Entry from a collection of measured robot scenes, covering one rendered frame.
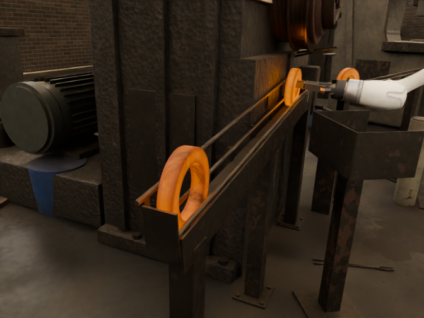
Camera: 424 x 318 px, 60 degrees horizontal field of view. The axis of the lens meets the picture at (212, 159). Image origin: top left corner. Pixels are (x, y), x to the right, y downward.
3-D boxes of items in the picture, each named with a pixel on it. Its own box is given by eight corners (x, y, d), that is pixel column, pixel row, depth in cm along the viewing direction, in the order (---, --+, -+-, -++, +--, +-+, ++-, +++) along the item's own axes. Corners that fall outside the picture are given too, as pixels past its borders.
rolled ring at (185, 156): (211, 135, 79) (196, 133, 80) (170, 164, 63) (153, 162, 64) (209, 211, 85) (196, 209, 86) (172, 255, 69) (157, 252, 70)
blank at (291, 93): (286, 70, 141) (294, 72, 140) (295, 64, 154) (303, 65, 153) (281, 110, 148) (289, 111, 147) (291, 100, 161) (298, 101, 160)
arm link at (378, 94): (358, 105, 136) (358, 108, 148) (404, 111, 131) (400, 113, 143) (365, 76, 135) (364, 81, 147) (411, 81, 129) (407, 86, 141)
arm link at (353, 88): (359, 101, 146) (344, 100, 148) (364, 79, 143) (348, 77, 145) (358, 106, 138) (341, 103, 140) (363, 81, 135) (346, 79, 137)
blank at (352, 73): (341, 101, 208) (345, 102, 205) (331, 79, 199) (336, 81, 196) (358, 82, 210) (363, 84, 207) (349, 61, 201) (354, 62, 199)
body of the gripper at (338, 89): (342, 101, 140) (318, 98, 144) (344, 98, 147) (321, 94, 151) (346, 81, 138) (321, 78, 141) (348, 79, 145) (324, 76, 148)
